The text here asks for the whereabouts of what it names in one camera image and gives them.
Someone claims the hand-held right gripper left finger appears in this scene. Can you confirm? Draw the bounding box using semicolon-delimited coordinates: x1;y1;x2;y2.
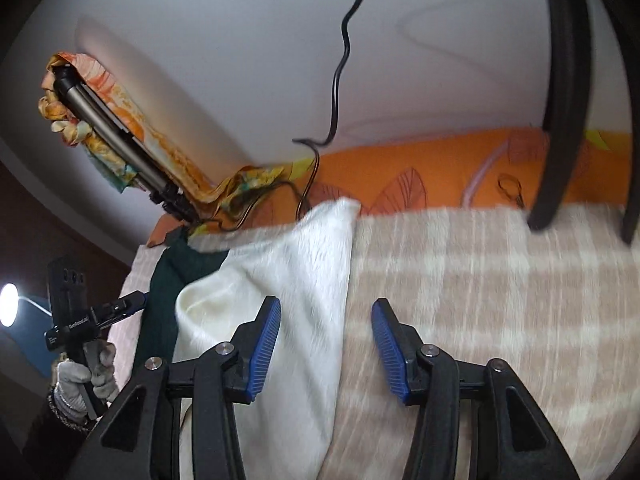
65;296;282;480

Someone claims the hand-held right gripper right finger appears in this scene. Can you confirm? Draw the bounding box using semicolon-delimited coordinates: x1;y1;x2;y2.
371;298;583;480

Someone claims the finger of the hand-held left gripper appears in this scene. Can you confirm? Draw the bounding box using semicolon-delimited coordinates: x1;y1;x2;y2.
102;291;148;322

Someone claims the white green tree print t-shirt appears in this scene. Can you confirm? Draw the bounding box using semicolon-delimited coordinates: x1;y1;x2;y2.
137;199;362;480

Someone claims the person's left forearm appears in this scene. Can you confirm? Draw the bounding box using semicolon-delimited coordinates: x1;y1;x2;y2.
22;407;96;480

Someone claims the person's left hand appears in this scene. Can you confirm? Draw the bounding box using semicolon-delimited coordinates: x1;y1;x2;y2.
52;342;121;423

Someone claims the white gooseneck clip lamp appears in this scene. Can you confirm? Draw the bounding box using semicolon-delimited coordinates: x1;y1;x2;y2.
0;282;51;328

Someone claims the beige checked blanket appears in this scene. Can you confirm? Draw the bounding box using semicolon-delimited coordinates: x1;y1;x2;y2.
107;204;640;480

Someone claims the folded tripod with colourful scarf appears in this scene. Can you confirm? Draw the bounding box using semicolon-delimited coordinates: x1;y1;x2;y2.
39;51;286;236

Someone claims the black power cable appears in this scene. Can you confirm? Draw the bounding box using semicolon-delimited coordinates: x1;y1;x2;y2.
220;0;378;233

